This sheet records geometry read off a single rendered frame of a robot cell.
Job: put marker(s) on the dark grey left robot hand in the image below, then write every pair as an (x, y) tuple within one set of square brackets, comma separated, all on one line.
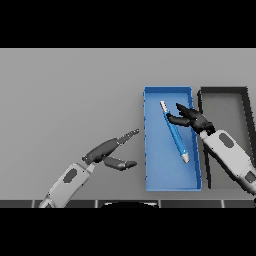
[(104, 150)]

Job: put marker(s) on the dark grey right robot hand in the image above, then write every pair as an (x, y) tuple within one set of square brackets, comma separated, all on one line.
[(196, 120)]

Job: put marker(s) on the blue pipe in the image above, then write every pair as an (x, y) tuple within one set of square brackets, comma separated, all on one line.
[(174, 132)]

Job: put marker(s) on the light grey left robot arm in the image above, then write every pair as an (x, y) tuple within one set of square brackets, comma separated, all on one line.
[(65, 184)]

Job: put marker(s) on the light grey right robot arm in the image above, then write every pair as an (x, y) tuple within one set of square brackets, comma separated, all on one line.
[(230, 156)]

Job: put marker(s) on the dark grey bin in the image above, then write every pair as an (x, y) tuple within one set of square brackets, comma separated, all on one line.
[(222, 110)]

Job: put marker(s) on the blue bin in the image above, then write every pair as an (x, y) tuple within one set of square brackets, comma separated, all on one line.
[(156, 160)]

